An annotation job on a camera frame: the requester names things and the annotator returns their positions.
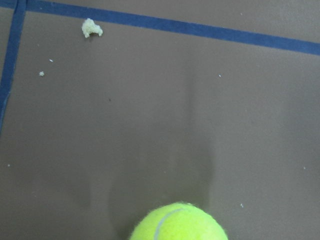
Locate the yellow tennis ball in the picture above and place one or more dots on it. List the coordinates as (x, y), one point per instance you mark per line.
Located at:
(178, 221)

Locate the yellow foam crumb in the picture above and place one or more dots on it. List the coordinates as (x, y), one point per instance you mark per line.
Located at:
(89, 27)

